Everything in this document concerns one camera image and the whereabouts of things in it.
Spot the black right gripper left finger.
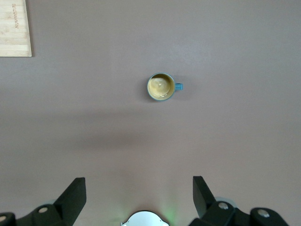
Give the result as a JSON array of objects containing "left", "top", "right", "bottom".
[{"left": 0, "top": 177, "right": 87, "bottom": 226}]

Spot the teal mug with yellow interior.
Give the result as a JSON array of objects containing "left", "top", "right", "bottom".
[{"left": 147, "top": 72, "right": 184, "bottom": 103}]

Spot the bamboo cutting board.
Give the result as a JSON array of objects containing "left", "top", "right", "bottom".
[{"left": 0, "top": 0, "right": 33, "bottom": 58}]

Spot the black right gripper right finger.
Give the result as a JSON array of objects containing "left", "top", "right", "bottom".
[{"left": 188, "top": 176, "right": 290, "bottom": 226}]

